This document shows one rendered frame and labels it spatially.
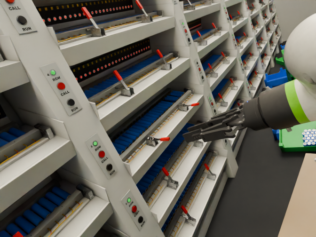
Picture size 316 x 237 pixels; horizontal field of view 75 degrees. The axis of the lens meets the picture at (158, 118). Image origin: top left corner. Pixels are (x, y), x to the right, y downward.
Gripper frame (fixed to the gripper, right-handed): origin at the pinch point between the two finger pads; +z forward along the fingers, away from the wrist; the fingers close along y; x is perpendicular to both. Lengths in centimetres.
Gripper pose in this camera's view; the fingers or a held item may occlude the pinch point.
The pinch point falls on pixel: (196, 132)
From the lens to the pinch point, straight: 62.9
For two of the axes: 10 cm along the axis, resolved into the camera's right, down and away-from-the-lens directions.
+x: -5.4, -8.2, -1.8
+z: -6.7, 2.9, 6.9
